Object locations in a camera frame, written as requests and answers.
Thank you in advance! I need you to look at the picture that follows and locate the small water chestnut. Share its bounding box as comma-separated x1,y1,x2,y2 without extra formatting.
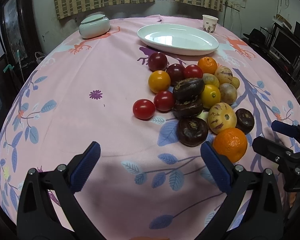
236,108,255,134

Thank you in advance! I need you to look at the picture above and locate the orange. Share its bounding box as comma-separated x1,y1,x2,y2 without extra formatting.
212,128,248,163
197,56,218,75

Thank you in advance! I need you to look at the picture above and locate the large striped pepino melon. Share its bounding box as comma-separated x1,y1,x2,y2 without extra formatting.
207,102,237,134

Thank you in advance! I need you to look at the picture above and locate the round brownish fruit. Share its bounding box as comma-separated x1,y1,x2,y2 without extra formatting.
219,83,237,105

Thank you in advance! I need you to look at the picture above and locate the small yellow longan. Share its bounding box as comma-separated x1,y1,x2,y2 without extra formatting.
231,77,240,89

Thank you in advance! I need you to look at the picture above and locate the dark water chestnut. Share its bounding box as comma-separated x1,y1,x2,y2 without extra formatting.
177,117,209,147
173,77,205,102
172,99,204,119

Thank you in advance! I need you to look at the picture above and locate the red tomato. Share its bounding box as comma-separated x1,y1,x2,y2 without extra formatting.
153,91,175,112
133,99,155,120
184,64,203,79

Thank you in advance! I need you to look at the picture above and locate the dark red plum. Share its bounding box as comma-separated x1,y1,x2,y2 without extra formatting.
166,63,185,86
148,52,168,72

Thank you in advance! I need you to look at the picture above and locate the yellow orange tomato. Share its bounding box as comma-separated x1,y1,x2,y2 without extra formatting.
148,70,171,94

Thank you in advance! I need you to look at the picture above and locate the computer monitor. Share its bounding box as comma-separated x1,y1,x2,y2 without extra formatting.
270,29,300,65

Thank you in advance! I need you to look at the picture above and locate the floral paper cup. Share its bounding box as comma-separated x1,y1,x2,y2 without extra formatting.
203,15,218,33

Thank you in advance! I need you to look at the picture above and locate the pink patterned tablecloth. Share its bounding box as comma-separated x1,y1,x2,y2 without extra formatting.
0,14,300,240

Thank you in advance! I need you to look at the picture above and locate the white oval plate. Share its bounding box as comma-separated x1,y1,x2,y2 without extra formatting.
137,23,219,56

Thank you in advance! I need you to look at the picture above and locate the pale green lidded jar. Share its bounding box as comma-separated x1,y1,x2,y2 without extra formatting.
78,14,110,39

